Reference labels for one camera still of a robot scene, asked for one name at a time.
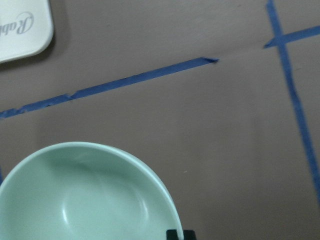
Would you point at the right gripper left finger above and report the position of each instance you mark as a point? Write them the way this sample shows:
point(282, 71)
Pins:
point(171, 234)

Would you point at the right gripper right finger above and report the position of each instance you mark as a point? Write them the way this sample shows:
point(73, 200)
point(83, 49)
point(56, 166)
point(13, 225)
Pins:
point(189, 234)

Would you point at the green ceramic bowl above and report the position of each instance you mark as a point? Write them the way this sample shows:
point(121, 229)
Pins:
point(85, 191)

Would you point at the beige serving tray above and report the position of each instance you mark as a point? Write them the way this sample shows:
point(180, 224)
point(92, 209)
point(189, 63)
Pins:
point(26, 28)

